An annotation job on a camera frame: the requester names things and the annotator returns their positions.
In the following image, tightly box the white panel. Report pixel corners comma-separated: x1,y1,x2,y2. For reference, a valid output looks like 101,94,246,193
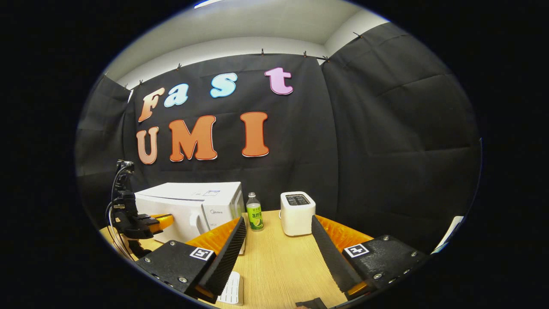
431,216,465,254

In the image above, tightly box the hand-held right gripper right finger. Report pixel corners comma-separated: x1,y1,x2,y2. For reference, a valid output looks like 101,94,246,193
311,215,431,302

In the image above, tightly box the white toaster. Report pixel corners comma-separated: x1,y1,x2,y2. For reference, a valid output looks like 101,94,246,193
280,191,317,237

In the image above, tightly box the white gridded pad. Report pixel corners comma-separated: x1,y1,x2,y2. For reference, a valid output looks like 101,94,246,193
217,271,245,306

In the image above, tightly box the white microwave oven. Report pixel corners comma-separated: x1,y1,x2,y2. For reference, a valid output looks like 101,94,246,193
134,182,245,244

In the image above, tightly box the green label drink bottle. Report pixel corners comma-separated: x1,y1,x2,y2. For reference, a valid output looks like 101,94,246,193
246,192,264,231

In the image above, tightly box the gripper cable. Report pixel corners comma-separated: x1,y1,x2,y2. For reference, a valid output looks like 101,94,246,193
106,165,131,261

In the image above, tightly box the black backdrop cloth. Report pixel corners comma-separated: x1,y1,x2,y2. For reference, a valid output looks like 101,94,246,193
75,22,482,254

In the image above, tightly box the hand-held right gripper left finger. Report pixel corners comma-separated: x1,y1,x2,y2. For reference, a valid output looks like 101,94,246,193
135,216,247,304

